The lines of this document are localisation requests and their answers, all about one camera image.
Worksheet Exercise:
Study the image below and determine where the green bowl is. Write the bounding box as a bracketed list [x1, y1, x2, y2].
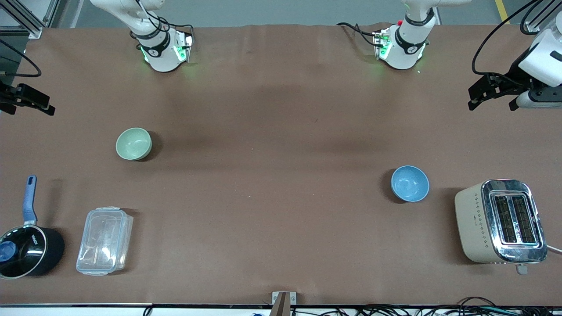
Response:
[116, 127, 153, 161]

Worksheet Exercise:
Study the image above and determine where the blue bowl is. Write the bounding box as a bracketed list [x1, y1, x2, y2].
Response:
[391, 165, 430, 203]

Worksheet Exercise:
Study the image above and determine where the beige chrome toaster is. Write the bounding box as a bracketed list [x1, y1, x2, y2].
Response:
[454, 179, 548, 276]

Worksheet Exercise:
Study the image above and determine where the clear plastic food container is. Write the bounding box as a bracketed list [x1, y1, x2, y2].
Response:
[76, 207, 134, 277]

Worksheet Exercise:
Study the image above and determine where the glass lid with blue knob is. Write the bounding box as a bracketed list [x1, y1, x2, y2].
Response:
[0, 226, 47, 279]

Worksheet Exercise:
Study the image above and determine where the brown table mat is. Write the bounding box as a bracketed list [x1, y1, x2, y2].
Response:
[0, 23, 562, 306]

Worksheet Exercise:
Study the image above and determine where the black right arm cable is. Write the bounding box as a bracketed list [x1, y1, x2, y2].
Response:
[0, 39, 42, 78]

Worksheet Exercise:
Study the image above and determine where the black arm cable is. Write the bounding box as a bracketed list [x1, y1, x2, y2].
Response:
[0, 39, 42, 78]
[472, 0, 547, 76]

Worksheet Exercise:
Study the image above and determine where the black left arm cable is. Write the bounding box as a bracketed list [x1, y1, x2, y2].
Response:
[472, 0, 547, 76]

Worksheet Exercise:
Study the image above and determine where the black base cable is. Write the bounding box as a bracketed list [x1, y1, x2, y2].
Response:
[337, 22, 379, 47]

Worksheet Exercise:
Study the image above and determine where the black saucepan with blue handle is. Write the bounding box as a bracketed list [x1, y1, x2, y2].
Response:
[0, 175, 65, 280]

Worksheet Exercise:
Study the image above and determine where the black cable bundle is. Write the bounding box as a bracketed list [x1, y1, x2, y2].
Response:
[325, 297, 562, 316]

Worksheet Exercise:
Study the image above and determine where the metal bracket with brown post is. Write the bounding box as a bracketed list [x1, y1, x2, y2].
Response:
[272, 291, 297, 316]

